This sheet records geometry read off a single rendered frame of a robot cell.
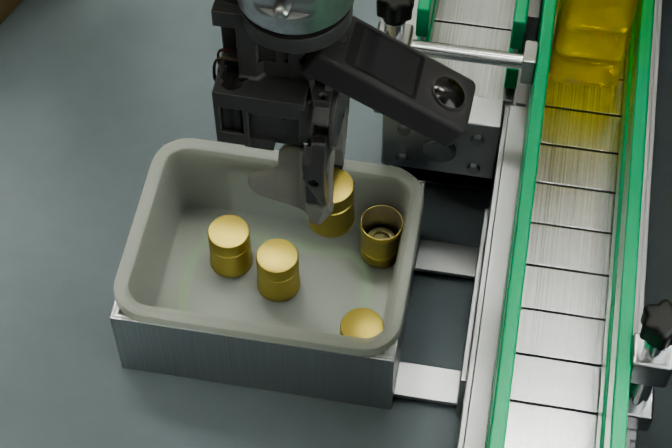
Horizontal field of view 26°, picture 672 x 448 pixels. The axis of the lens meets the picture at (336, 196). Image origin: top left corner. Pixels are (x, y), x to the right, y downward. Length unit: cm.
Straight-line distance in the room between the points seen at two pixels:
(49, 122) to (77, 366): 26
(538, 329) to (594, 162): 16
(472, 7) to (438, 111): 31
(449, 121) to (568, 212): 20
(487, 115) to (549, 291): 16
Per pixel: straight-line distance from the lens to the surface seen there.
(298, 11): 88
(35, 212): 129
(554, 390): 104
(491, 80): 119
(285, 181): 102
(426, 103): 94
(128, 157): 131
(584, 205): 113
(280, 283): 117
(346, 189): 106
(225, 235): 118
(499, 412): 93
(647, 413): 102
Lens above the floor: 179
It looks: 55 degrees down
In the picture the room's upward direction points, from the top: straight up
